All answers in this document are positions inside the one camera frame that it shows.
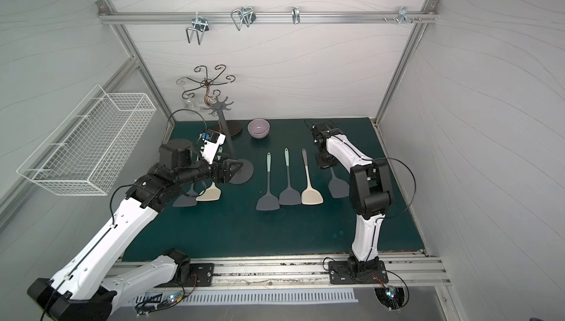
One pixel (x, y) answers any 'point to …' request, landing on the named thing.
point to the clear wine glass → (189, 103)
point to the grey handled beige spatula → (310, 196)
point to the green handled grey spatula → (268, 202)
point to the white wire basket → (86, 153)
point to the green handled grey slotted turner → (338, 186)
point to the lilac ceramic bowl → (258, 128)
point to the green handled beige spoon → (210, 193)
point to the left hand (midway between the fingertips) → (234, 160)
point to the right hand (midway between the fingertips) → (333, 162)
